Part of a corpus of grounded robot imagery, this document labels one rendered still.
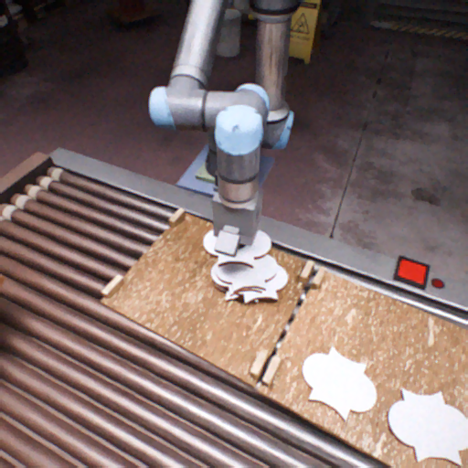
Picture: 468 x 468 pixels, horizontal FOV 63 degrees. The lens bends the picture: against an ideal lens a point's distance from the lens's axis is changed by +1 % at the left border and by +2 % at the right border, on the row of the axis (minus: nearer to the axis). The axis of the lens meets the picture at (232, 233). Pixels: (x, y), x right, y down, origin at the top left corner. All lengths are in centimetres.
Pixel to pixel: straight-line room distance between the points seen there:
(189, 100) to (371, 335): 62
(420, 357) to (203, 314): 48
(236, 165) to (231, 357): 42
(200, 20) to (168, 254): 54
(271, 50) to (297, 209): 157
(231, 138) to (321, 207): 197
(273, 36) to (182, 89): 36
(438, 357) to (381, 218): 171
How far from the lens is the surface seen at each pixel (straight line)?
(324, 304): 93
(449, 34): 543
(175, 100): 74
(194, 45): 82
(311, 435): 83
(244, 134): 60
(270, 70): 107
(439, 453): 86
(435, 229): 264
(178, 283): 95
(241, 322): 88
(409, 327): 96
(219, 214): 73
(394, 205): 270
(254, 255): 80
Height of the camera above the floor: 171
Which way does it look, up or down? 48 degrees down
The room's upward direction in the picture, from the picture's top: straight up
